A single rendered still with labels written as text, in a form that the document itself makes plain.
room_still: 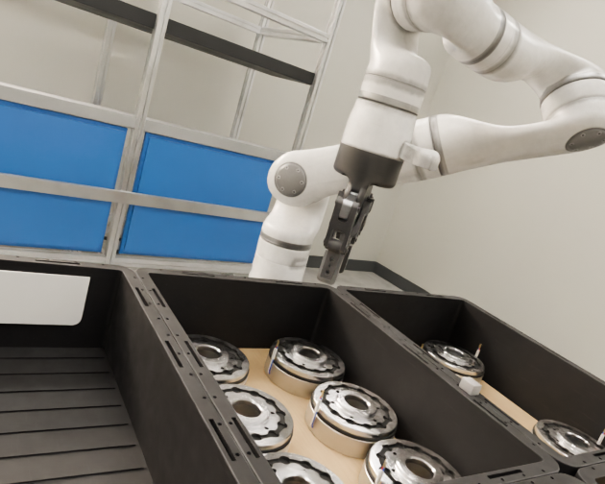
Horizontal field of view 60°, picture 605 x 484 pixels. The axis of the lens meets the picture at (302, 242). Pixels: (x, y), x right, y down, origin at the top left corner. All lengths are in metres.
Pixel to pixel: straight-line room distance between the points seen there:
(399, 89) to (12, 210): 1.94
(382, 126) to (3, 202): 1.91
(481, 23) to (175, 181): 1.99
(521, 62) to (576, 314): 3.15
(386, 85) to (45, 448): 0.47
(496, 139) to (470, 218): 3.41
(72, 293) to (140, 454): 0.20
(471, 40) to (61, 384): 0.56
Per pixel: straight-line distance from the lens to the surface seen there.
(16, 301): 0.64
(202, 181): 2.53
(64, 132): 2.29
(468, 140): 0.79
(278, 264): 0.88
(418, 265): 4.44
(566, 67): 0.81
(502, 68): 0.69
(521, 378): 0.92
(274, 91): 3.64
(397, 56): 0.59
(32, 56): 3.12
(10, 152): 2.28
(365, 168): 0.58
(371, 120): 0.58
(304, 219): 0.91
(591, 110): 0.79
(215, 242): 2.67
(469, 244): 4.17
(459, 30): 0.61
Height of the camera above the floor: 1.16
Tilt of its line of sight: 13 degrees down
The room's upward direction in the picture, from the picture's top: 17 degrees clockwise
